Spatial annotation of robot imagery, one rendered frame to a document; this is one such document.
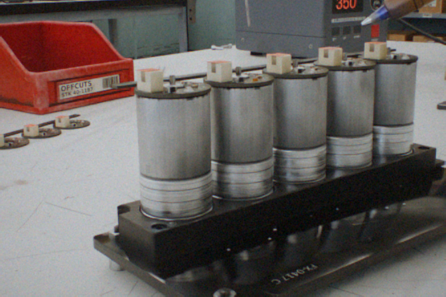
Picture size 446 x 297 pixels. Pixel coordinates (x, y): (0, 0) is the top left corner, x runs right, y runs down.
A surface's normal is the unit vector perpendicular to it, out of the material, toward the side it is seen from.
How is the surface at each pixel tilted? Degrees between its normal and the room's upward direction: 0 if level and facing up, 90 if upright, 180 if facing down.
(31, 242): 0
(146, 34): 90
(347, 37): 90
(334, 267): 0
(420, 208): 0
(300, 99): 90
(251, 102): 90
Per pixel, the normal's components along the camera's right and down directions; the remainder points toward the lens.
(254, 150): 0.44, 0.20
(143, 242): -0.78, 0.16
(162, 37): 0.77, 0.14
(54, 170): -0.02, -0.97
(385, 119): -0.24, 0.23
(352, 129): 0.19, 0.22
